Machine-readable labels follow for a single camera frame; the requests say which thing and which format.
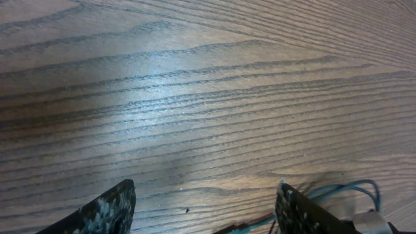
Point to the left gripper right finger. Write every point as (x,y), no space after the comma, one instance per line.
(297,214)

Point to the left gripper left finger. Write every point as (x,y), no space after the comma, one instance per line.
(110,213)

